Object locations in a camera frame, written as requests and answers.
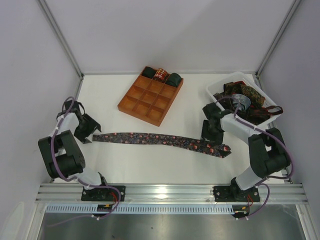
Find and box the dark green rolled tie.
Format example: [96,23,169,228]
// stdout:
[141,66,157,79]

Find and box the purple cable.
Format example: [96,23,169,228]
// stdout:
[46,96,122,227]
[214,96,297,221]

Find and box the orange wooden divided tray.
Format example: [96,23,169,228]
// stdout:
[117,67,184,127]

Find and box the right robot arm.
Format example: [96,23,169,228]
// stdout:
[201,102,292,202]

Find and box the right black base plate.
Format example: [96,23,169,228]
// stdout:
[213,185,261,203]

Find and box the red patterned rolled tie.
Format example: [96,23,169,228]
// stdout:
[152,68,170,83]

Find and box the navy floral tie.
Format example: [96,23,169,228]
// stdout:
[92,132,231,158]

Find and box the white plastic basket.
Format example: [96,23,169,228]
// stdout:
[206,71,280,127]

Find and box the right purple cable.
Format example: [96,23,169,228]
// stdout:
[214,96,297,221]

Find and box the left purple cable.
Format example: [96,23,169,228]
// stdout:
[46,96,122,227]

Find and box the pile of dark ties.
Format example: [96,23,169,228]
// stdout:
[213,81,283,125]

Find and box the aluminium rail frame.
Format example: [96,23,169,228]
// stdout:
[35,183,308,216]

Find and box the grey blue paisley tie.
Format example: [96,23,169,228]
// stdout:
[231,93,251,112]

